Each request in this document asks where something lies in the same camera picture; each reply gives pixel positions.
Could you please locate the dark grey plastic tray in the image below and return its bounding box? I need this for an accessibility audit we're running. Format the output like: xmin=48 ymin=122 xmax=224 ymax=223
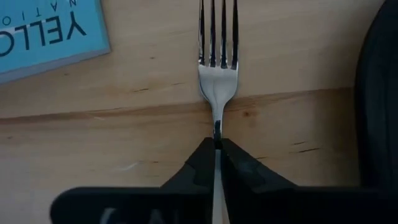
xmin=354 ymin=0 xmax=398 ymax=191

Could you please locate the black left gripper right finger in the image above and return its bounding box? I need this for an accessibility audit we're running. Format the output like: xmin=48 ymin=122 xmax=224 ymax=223
xmin=220 ymin=138 xmax=398 ymax=224

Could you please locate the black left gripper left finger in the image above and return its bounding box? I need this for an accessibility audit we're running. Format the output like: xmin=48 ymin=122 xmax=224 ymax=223
xmin=49 ymin=138 xmax=216 ymax=224

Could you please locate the silver metal fork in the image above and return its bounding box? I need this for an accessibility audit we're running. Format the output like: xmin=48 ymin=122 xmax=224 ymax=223
xmin=198 ymin=0 xmax=239 ymax=224

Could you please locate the blue paperback book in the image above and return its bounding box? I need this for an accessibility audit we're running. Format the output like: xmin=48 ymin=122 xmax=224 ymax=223
xmin=0 ymin=0 xmax=112 ymax=84

